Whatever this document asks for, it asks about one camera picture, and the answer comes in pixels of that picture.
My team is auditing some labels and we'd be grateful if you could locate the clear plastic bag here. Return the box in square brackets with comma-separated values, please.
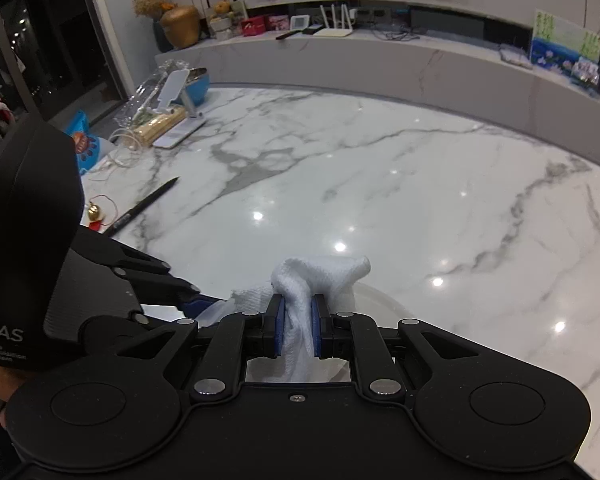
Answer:
[114, 60, 189, 129]

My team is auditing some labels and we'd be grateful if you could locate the black pen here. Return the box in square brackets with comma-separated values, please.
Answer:
[102, 177, 178, 237]

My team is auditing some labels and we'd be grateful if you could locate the bundle of wooden skewers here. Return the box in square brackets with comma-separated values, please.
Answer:
[131, 105, 188, 148]

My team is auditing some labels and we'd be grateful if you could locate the white phone stand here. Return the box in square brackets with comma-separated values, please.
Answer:
[156, 68, 202, 117]

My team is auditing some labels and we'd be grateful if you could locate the blue bowl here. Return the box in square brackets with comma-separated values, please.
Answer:
[183, 67, 210, 107]

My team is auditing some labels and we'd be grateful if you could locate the white earphone cable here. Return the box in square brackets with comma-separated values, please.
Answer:
[86, 127, 146, 187]

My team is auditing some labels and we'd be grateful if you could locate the teddy bear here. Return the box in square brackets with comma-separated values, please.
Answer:
[209, 0, 234, 40]

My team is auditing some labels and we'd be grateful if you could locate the white wifi router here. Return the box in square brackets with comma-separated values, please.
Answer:
[314, 3, 353, 38]

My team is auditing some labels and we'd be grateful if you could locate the red box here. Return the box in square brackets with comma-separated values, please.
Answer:
[240, 16, 268, 37]

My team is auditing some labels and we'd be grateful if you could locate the painted lotus picture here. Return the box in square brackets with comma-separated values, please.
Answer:
[530, 10, 600, 77]

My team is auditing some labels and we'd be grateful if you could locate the red charm with gold bell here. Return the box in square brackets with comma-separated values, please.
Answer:
[85, 194, 119, 232]

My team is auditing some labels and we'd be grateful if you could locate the gold vase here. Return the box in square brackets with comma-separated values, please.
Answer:
[160, 6, 200, 49]

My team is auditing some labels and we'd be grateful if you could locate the clear plastic bowl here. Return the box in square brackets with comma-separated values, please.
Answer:
[315, 282, 412, 328]

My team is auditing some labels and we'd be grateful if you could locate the white cloth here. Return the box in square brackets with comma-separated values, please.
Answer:
[199, 253, 372, 386]

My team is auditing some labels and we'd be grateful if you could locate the white digital clock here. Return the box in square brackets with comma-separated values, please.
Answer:
[289, 14, 311, 32]

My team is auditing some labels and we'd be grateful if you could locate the blue snack bag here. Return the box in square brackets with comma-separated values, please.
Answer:
[65, 110, 114, 176]

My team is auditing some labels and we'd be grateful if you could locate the black remote control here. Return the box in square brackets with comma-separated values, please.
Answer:
[275, 29, 303, 41]

